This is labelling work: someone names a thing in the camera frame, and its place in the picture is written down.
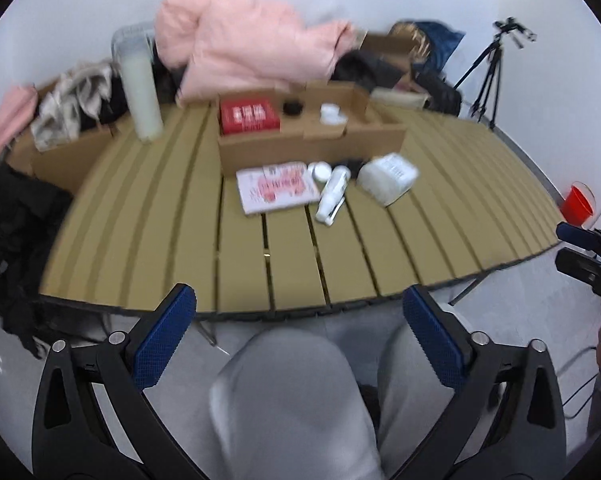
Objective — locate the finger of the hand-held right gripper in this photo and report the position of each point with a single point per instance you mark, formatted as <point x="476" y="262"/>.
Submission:
<point x="577" y="236"/>
<point x="582" y="267"/>

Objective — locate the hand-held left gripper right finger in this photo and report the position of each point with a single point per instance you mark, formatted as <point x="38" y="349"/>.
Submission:
<point x="433" y="340"/>

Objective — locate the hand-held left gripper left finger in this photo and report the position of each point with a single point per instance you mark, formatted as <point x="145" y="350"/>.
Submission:
<point x="165" y="340"/>

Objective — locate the white wipes packet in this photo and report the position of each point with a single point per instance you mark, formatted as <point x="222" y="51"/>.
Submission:
<point x="388" y="177"/>

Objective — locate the white tube bottle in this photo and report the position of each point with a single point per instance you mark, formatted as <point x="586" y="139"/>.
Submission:
<point x="334" y="190"/>

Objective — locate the pink and white packet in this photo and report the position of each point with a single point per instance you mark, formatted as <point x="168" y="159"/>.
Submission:
<point x="275" y="187"/>

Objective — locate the round white jar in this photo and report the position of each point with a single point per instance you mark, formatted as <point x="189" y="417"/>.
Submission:
<point x="319" y="171"/>

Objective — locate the cardboard tray box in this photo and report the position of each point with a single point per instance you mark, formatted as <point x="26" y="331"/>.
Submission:
<point x="260" y="152"/>

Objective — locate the person's grey trouser legs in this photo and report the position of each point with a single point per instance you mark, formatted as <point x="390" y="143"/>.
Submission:
<point x="290" y="410"/>

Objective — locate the black bag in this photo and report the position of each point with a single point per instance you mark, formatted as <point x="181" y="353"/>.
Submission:
<point x="15" y="240"/>

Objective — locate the black tripod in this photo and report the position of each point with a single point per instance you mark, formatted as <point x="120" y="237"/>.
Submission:
<point x="495" y="60"/>

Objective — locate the black suitcase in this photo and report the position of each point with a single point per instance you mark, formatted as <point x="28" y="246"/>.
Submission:
<point x="440" y="92"/>

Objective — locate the large cardboard box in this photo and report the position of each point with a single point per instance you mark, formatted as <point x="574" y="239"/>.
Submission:
<point x="65" y="165"/>

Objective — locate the beige bag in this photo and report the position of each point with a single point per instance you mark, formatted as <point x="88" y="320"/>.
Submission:
<point x="398" y="97"/>

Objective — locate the blue cloth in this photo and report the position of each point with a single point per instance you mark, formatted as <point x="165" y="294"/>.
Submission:
<point x="443" y="40"/>

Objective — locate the red box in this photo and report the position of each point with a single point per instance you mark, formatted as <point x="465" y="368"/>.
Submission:
<point x="249" y="116"/>

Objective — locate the tall white bottle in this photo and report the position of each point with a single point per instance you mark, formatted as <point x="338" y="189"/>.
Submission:
<point x="140" y="95"/>

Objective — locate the small white jar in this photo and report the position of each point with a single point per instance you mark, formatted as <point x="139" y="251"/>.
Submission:
<point x="333" y="113"/>

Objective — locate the patterned grey cloth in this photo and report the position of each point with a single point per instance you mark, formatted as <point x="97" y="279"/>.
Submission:
<point x="63" y="105"/>

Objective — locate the leopard print item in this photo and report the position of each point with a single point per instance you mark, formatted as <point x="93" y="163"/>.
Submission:
<point x="413" y="35"/>

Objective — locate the small black item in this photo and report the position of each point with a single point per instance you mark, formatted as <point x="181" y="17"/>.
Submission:
<point x="293" y="107"/>

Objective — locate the black jacket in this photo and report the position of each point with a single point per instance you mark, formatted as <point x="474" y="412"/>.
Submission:
<point x="368" y="70"/>

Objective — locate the open cardboard box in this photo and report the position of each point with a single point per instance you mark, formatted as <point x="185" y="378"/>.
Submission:
<point x="388" y="45"/>

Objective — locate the pink cloth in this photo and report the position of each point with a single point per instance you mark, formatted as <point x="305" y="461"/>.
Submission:
<point x="10" y="115"/>

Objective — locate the pink puffer jacket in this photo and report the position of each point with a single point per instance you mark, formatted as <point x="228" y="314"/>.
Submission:
<point x="245" y="40"/>

